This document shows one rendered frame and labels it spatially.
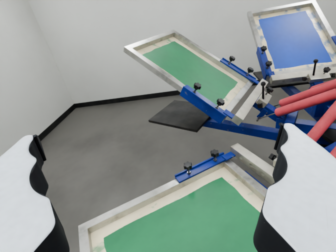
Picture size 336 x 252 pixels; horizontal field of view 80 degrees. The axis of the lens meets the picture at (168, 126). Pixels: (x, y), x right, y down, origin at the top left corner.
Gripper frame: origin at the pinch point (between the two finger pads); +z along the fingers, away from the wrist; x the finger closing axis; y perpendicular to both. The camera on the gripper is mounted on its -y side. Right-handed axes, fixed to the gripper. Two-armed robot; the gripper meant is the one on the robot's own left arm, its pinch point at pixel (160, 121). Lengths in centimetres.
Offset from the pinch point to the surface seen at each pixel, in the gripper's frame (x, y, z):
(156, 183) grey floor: -12, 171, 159
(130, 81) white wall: -71, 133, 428
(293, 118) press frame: 76, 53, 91
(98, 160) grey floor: -99, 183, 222
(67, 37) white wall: -189, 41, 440
